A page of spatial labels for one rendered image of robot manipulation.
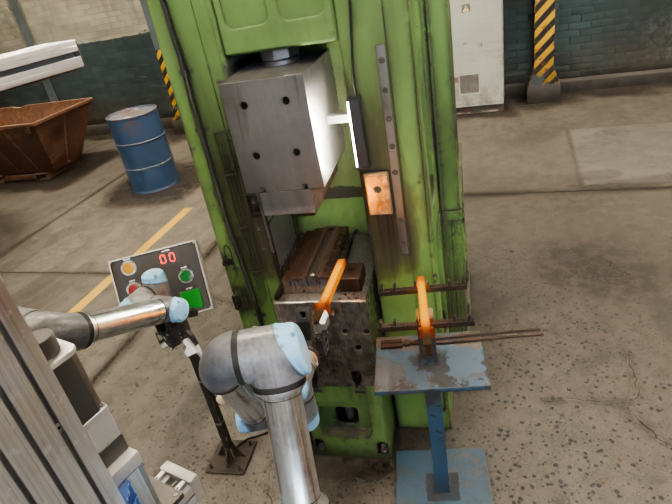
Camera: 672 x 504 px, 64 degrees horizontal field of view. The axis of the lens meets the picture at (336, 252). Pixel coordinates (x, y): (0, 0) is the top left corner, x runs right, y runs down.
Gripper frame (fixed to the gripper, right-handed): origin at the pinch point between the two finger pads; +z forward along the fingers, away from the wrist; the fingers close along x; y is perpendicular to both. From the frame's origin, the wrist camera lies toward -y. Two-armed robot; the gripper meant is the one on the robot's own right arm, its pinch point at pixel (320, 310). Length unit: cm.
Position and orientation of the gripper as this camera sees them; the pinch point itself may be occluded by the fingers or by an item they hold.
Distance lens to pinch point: 168.9
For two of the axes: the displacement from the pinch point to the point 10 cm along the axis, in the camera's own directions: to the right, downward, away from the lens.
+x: 9.7, -0.5, -2.6
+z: 2.0, -4.8, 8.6
